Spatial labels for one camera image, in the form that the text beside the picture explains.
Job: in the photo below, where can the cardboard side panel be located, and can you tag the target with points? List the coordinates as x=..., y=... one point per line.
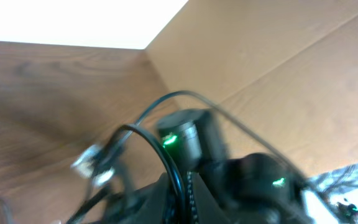
x=286, y=69

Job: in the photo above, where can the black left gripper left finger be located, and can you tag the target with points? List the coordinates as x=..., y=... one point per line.
x=153, y=204

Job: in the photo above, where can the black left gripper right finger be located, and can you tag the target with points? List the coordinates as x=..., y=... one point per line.
x=201, y=206

